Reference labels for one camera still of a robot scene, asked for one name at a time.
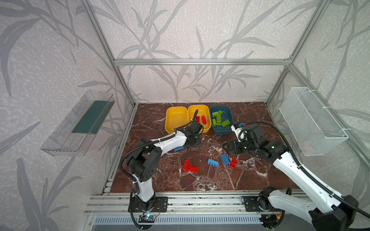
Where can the left yellow plastic bin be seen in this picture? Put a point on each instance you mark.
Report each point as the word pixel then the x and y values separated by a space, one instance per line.
pixel 176 117

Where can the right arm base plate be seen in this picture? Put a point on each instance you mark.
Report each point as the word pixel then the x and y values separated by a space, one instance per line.
pixel 259 203

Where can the blue brick centre right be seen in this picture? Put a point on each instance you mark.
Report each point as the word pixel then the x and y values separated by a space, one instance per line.
pixel 225 159

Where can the teal plastic bin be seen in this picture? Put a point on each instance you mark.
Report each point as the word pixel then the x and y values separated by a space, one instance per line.
pixel 227 115

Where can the green brick underside up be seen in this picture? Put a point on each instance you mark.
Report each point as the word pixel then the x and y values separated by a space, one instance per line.
pixel 218 119

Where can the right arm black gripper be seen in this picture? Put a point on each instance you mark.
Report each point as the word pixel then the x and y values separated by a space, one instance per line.
pixel 239 146

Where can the green circuit board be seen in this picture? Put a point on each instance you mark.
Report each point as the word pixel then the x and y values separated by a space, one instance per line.
pixel 147 218

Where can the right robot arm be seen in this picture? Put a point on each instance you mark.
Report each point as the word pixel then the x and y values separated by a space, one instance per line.
pixel 326 210

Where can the middle yellow plastic bin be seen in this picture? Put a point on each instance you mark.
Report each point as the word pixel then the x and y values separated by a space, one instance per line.
pixel 203 110

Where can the red brick beside bottom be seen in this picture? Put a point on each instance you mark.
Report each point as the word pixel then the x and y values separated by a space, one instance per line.
pixel 186 165

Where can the blue brick underside up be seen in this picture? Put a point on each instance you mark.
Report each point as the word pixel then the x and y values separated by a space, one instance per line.
pixel 178 148

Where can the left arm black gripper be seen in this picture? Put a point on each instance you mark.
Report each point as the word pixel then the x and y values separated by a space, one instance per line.
pixel 192 141

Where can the clear plastic wall tray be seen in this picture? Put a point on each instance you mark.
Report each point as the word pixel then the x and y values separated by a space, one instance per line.
pixel 77 131

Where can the aluminium frame rail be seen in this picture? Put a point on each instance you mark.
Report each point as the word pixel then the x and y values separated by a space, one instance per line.
pixel 354 123

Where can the green brick bottom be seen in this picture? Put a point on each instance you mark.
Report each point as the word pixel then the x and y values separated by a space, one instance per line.
pixel 225 123

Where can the red brick bottom edge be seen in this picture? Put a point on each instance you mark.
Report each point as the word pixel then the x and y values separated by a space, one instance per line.
pixel 193 169

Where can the white wire mesh basket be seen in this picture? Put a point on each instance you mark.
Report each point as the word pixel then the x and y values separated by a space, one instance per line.
pixel 315 129

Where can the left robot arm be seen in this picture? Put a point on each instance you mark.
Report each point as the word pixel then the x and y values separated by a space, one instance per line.
pixel 144 159

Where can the yellow plastic bin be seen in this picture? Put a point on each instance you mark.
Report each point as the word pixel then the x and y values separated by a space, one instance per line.
pixel 203 110
pixel 176 117

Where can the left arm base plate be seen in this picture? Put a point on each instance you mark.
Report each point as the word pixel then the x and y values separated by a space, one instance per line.
pixel 155 204

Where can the light blue brick on side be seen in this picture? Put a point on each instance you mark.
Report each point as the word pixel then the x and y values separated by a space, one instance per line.
pixel 213 163

